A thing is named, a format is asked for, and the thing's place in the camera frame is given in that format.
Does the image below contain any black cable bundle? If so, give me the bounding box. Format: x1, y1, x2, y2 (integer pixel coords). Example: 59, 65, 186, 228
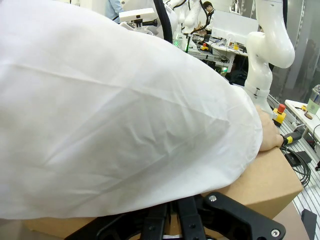
279, 146, 312, 187

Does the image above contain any person's left forearm white sleeve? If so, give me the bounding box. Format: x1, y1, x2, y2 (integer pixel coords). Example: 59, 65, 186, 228
0, 0, 264, 221

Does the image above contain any dark-haired background person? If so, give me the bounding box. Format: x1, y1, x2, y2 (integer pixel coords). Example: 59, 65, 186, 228
199, 0, 216, 31

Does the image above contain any person's left hand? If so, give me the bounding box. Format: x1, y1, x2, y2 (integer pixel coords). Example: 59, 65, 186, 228
254, 104, 285, 152

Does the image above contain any white side table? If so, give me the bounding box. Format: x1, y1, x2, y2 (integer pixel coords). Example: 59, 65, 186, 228
284, 99, 320, 141

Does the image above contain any brown cardboard box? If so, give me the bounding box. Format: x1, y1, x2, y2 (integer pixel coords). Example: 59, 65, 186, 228
23, 146, 304, 240

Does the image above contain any black flat plate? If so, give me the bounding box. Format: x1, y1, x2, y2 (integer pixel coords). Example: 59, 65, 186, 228
300, 209, 319, 240

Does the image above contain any background person blue shirt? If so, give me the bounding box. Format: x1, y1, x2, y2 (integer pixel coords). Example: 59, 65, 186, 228
104, 0, 125, 24

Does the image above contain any left gripper left finger with green tip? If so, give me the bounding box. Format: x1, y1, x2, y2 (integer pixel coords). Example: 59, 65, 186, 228
66, 202, 171, 240

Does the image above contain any left gripper right finger with green tip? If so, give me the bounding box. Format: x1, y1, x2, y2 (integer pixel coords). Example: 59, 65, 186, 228
174, 191, 287, 240

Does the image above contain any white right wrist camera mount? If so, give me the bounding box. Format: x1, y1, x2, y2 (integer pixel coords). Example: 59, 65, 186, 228
118, 7, 159, 28

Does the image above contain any white monitor back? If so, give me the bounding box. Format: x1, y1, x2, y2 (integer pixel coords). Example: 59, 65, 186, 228
211, 9, 260, 42

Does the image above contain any clear cup green drink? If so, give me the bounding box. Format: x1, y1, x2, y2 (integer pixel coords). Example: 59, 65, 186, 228
305, 84, 320, 119

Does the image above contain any black yellow plug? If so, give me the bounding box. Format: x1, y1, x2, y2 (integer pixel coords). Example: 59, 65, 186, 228
280, 129, 305, 146

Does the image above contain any dark right arm cable sleeve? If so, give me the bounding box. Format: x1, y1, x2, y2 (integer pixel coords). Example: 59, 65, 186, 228
152, 0, 174, 44

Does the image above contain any yellow emergency stop box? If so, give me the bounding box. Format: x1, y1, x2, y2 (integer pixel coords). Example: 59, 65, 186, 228
271, 103, 287, 125

